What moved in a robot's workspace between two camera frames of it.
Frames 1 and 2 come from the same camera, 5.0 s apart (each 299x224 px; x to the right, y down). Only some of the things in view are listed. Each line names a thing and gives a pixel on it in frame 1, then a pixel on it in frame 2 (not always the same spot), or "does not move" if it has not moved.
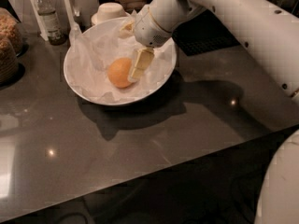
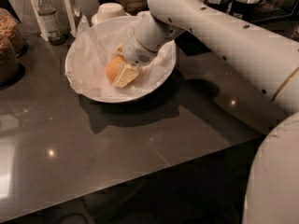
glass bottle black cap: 49,20 does not move
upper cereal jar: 11,29 does not move
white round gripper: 148,28 → 135,54
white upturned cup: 108,11 does not move
